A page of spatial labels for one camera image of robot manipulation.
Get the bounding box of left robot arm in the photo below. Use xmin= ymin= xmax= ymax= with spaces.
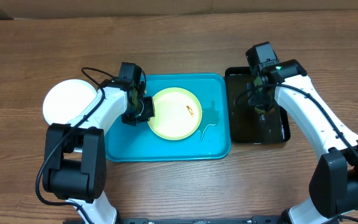
xmin=36 ymin=78 xmax=152 ymax=223

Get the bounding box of black water tray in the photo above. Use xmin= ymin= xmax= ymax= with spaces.
xmin=224 ymin=67 xmax=291 ymax=144

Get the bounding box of lime green plate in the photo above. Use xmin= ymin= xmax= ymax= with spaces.
xmin=148 ymin=87 xmax=203 ymax=141

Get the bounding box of white plate front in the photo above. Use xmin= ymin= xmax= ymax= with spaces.
xmin=42 ymin=79 xmax=97 ymax=124

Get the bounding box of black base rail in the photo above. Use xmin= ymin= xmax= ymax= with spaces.
xmin=63 ymin=215 xmax=340 ymax=224

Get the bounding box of teal plastic tray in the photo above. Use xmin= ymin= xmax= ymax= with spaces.
xmin=105 ymin=73 xmax=231 ymax=162

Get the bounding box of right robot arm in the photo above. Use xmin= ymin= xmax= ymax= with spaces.
xmin=245 ymin=58 xmax=358 ymax=223

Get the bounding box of green yellow sponge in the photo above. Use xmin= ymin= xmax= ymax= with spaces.
xmin=255 ymin=105 xmax=275 ymax=113

